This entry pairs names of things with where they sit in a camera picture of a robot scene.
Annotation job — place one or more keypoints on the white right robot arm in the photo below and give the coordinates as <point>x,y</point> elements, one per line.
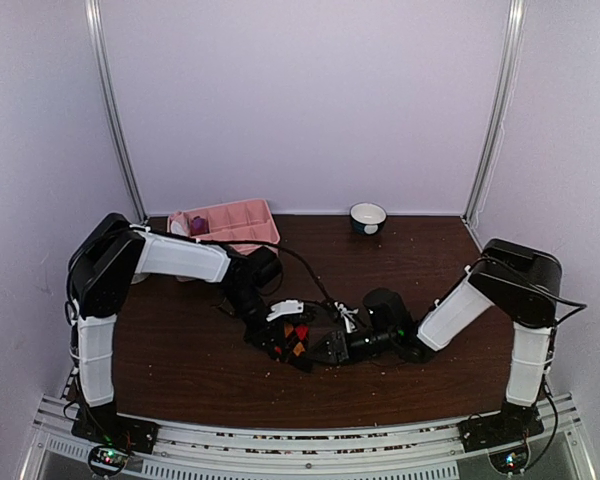
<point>519,284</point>

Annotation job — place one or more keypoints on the black red yellow argyle sock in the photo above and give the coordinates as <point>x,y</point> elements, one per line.
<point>289,344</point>

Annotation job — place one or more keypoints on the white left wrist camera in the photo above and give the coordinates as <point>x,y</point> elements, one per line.
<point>284,308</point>

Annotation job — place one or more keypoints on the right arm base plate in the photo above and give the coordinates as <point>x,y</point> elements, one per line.
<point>486,432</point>

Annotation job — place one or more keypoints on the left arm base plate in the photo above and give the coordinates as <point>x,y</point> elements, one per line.
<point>115,432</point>

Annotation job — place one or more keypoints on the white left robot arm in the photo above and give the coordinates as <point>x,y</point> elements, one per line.
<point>99,278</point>

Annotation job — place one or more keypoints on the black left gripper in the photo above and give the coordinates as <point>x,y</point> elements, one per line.
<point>259,337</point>

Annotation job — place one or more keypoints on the maroon purple striped sock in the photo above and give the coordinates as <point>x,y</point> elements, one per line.
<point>198,225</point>

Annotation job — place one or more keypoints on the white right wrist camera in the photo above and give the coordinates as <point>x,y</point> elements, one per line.
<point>347,316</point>

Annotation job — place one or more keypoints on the right aluminium frame post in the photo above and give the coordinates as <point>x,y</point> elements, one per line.
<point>502,97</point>

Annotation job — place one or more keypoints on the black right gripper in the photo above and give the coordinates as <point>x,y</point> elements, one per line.
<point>338,347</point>

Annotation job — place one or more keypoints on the pink divided organizer tray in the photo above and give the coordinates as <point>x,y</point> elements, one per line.
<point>241,220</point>

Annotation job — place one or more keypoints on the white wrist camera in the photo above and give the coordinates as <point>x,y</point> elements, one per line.
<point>284,308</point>
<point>347,316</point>

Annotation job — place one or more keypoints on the dark blue white bowl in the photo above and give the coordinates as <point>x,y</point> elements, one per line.
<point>367,219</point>

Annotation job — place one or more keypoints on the front aluminium rail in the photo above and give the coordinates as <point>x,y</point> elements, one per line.
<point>426,450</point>

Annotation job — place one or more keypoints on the left aluminium frame post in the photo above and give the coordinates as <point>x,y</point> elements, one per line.
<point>98,41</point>

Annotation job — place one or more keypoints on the white scalloped bowl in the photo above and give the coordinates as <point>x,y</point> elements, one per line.
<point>138,278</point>

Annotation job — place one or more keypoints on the aluminium frame post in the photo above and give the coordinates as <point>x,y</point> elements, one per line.
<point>502,97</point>
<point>98,41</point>

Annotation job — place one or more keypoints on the white item in tray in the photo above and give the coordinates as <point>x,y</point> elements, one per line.
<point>179,229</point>

